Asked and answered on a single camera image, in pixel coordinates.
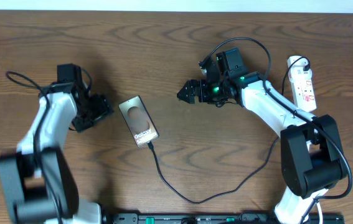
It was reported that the Samsung Galaxy smartphone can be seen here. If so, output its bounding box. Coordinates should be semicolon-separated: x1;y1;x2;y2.
118;95;159;147

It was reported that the black charging cable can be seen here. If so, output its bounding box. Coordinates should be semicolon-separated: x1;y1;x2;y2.
146;55;311;205

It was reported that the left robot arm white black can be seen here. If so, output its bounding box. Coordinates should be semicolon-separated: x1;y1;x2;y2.
0;63;113;223

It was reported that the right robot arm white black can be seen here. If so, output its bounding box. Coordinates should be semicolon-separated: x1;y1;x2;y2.
177;48;352;223

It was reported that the white charger plug adapter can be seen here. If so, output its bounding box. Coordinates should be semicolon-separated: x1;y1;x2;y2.
303;61;311;72

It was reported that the white power strip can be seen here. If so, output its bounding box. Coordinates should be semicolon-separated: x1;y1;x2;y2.
287;55;317;112

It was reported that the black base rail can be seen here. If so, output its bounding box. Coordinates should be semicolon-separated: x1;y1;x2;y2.
110;212;345;224

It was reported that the white power strip cord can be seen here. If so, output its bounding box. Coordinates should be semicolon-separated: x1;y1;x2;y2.
314;198;325;224

